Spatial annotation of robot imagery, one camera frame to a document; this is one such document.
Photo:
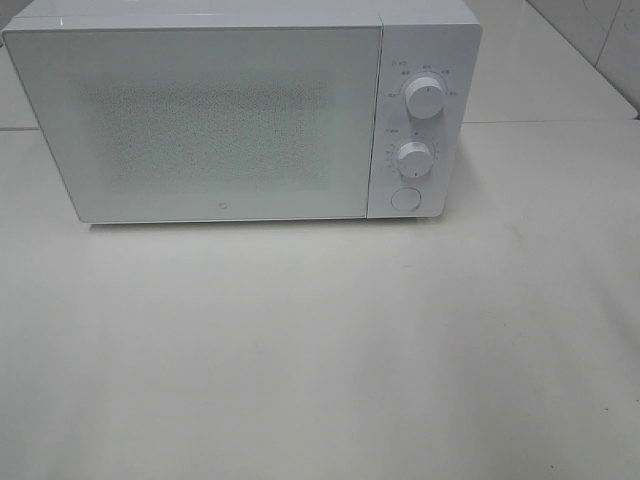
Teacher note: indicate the round door release button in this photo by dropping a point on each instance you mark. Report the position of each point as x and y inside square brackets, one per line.
[406, 199]

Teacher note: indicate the white microwave knob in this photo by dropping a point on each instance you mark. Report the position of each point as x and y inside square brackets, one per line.
[424, 96]
[414, 160]

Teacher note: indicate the white microwave door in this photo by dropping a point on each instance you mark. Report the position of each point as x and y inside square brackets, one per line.
[202, 125]

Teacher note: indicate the white microwave oven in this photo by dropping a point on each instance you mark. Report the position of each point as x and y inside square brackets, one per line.
[441, 37]

